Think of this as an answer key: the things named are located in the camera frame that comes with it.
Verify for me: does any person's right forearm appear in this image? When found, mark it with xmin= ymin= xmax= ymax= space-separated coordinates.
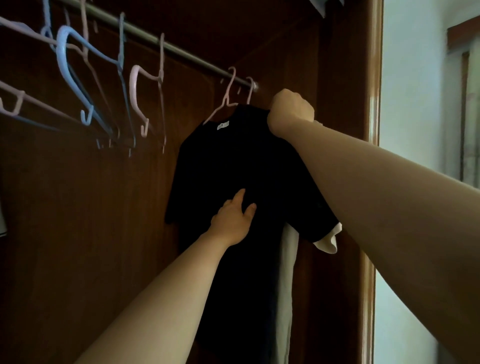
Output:
xmin=281 ymin=119 xmax=480 ymax=364

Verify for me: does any person's right hand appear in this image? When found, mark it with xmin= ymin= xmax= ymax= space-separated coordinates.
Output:
xmin=266 ymin=88 xmax=315 ymax=140

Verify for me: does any black t-shirt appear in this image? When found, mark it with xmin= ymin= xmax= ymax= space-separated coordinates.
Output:
xmin=164 ymin=104 xmax=340 ymax=364

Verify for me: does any pale curtain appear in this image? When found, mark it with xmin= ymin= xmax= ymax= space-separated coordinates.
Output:
xmin=444 ymin=37 xmax=480 ymax=188

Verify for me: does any cream t-shirt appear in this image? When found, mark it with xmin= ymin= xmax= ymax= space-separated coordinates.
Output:
xmin=275 ymin=119 xmax=343 ymax=364

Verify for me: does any person's left hand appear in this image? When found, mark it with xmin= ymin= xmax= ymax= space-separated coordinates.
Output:
xmin=208 ymin=188 xmax=258 ymax=248

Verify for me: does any metal closet rod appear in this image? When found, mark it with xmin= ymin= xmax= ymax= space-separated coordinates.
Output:
xmin=63 ymin=0 xmax=260 ymax=92

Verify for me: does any person's left forearm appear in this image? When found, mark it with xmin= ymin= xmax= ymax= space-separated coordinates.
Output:
xmin=74 ymin=232 xmax=230 ymax=364

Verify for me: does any row of pastel hangers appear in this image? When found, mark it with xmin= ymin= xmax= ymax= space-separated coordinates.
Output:
xmin=0 ymin=0 xmax=138 ymax=151

